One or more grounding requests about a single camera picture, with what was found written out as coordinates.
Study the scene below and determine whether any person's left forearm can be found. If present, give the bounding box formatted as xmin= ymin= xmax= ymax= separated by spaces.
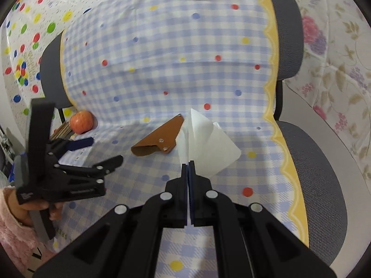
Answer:
xmin=0 ymin=187 xmax=55 ymax=273

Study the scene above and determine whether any grey office chair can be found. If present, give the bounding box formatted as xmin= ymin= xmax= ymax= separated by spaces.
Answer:
xmin=39 ymin=0 xmax=348 ymax=267

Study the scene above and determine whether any pink floral sheet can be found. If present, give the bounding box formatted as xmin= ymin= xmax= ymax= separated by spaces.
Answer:
xmin=269 ymin=0 xmax=371 ymax=186

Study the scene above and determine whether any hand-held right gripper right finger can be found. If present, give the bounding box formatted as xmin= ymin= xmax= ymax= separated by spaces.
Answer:
xmin=188 ymin=161 xmax=338 ymax=278

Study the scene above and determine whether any person's left hand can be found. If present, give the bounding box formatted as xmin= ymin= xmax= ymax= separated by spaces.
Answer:
xmin=8 ymin=191 xmax=64 ymax=228

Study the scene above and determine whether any white printed bag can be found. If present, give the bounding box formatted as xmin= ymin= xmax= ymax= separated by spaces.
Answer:
xmin=26 ymin=226 xmax=73 ymax=275

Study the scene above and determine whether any red orange apple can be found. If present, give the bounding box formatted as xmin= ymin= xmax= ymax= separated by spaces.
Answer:
xmin=70 ymin=110 xmax=94 ymax=134

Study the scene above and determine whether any blue checked dotted cloth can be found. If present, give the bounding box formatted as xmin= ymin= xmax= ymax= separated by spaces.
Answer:
xmin=52 ymin=0 xmax=309 ymax=278

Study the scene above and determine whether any white paper tissue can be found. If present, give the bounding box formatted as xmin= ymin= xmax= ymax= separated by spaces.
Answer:
xmin=175 ymin=108 xmax=242 ymax=178

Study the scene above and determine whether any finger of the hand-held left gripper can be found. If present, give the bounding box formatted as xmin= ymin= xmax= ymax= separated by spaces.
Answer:
xmin=49 ymin=137 xmax=94 ymax=163
xmin=46 ymin=155 xmax=124 ymax=202

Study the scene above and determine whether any brown leather sheath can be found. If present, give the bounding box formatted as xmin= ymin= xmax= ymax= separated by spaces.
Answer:
xmin=131 ymin=114 xmax=184 ymax=157

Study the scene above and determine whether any colourful polka dot sheet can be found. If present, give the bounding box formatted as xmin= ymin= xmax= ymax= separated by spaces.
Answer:
xmin=0 ymin=0 xmax=137 ymax=122

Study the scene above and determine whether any bundle of wooden sticks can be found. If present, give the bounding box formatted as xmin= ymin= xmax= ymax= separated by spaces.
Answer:
xmin=49 ymin=122 xmax=76 ymax=141

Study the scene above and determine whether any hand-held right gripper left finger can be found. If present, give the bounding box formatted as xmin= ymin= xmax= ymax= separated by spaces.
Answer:
xmin=33 ymin=164 xmax=189 ymax=278

